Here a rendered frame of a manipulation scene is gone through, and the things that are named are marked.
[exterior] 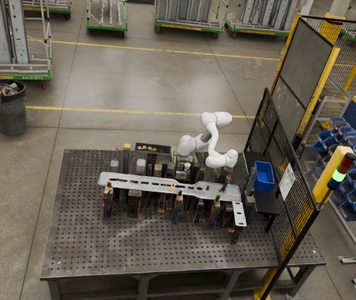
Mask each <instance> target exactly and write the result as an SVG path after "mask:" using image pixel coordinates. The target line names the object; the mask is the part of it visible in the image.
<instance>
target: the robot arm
mask: <svg viewBox="0 0 356 300"><path fill-rule="evenodd" d="M201 120H202V123H203V125H204V126H205V128H206V131H205V132H204V133H203V134H200V135H198V136H197V137H194V138H192V137H191V136H189V135H184V136H182V138H181V139H180V140H179V144H178V148H177V150H176V149H175V151H176V153H175V156H177V155H178V156H179V158H180V157H183V158H185V159H186V160H191V159H192V157H191V155H190V152H192V151H200V150H205V149H208V153H209V156H208V158H207V159H206V161H205V163H206V165H207V166H208V167H211V168H217V167H222V166H224V169H223V171H222V176H221V179H220V180H222V181H223V180H224V185H223V187H222V190H225V189H226V187H227V182H228V179H229V178H228V176H229V174H230V173H231V172H232V170H233V168H234V165H235V164H236V162H237V158H238V153H237V152H236V151H235V150H233V149H231V150H229V151H228V152H227V153H226V154H224V155H221V154H219V153H218V152H215V151H214V148H215V145H216V143H217V140H218V129H220V128H222V127H224V126H226V125H228V124H230V123H231V121H232V116H231V115H230V114H229V113H228V112H215V113H208V112H204V113H202V115H201ZM211 137H212V138H211ZM210 138H211V139H210ZM178 161H179V159H178Z"/></svg>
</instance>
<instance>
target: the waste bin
mask: <svg viewBox="0 0 356 300"><path fill-rule="evenodd" d="M26 102H27V99H26V87H25V85H24V84H23V83H22V82H19V81H17V80H13V79H0V130H1V132H2V133H4V134H6V135H19V134H21V133H23V132H25V131H26V130H27V116H26V105H25V103H26Z"/></svg>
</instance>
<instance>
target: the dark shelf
mask: <svg viewBox="0 0 356 300"><path fill-rule="evenodd" d="M243 156H244V160H245V164H246V169H247V172H248V174H249V172H250V169H251V167H254V164H255V161H260V162H265V161H264V157H263V154H262V153H261V152H251V151H243ZM253 197H254V198H255V208H256V211H257V214H267V215H280V211H279V207H278V204H277V201H276V197H275V194H274V191H273V188H272V189H271V191H270V193H268V192H262V191H258V190H254V194H253Z"/></svg>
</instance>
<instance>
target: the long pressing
mask: <svg viewBox="0 0 356 300"><path fill-rule="evenodd" d="M117 178H119V180H127V182H120V181H117V180H116V181H112V180H109V179H117ZM131 180H132V181H138V183H131V182H130V181H131ZM107 182H111V185H113V187H114V188H121V189H133V190H144V191H150V192H161V193H173V194H177V193H178V191H179V189H182V190H183V191H182V194H183V195H190V196H195V197H197V198H200V199H211V200H215V197H216V195H217V194H220V199H219V200H220V201H229V202H232V201H237V202H241V193H240V190H239V186H237V185H230V184H227V187H226V190H224V192H223V191H222V190H221V191H220V188H222V187H223V185H224V184H223V183H213V182H202V181H199V182H197V183H195V184H194V185H189V184H183V183H179V182H178V181H176V180H174V179H166V178H160V177H149V176H139V175H132V174H122V173H111V172H105V171H104V172H102V173H101V174H100V176H99V180H98V185H99V186H103V187H105V185H107ZM141 182H148V185H147V184H142V183H141ZM171 182H173V183H175V185H178V186H185V188H180V187H176V188H175V189H171V187H169V186H161V184H167V185H170V184H171ZM152 183H159V185H152ZM207 186H210V189H209V190H206V188H207ZM188 187H193V189H188ZM197 188H202V190H198V189H197Z"/></svg>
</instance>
